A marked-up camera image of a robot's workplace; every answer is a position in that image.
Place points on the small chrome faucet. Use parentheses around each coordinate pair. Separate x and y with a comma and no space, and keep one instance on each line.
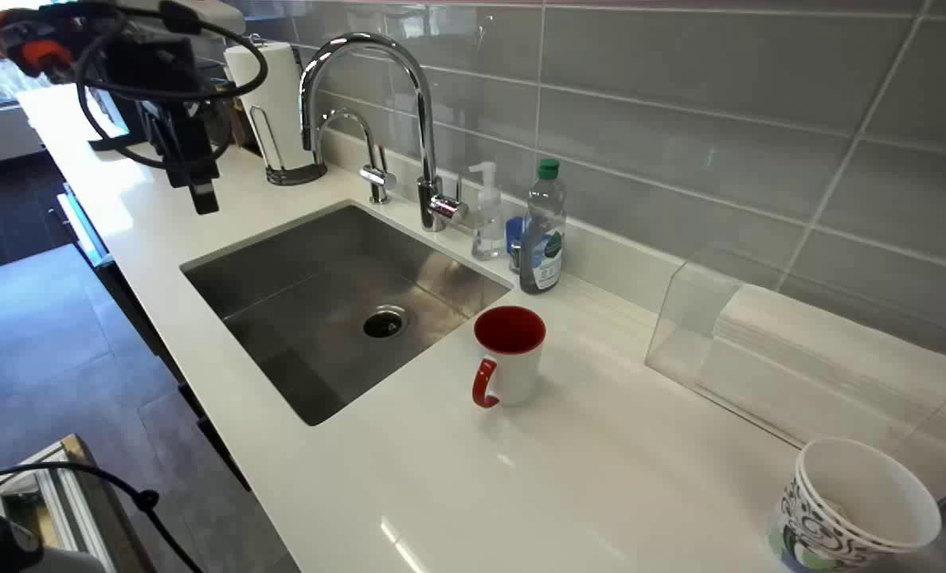
(377,177)

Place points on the clear pump soap bottle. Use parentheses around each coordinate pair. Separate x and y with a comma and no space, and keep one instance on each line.
(488,228)

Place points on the white mug with red interior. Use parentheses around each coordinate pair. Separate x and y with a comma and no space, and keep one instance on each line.
(518,371)

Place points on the dish soap bottle green cap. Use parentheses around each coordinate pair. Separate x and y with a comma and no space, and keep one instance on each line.
(544,250)

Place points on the grey camera stand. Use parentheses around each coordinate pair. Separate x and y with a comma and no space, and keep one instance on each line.
(6,544)

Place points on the stainless steel sink basin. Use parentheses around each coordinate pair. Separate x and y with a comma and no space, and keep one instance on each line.
(281,306)

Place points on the tall chrome gooseneck faucet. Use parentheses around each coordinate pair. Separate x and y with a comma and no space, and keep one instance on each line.
(423,129)

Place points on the clear acrylic napkin holder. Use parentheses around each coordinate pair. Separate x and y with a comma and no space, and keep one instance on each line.
(682,320)

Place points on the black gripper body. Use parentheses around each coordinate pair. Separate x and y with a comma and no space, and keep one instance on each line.
(185,138)

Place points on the round sink drain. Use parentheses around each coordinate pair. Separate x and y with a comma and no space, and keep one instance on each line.
(384,322)

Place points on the light wooden side table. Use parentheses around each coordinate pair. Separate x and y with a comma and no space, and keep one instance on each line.
(79,511)

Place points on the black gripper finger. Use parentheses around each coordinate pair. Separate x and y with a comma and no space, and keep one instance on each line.
(205,197)

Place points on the black box appliance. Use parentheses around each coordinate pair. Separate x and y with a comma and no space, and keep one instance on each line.
(111,116)

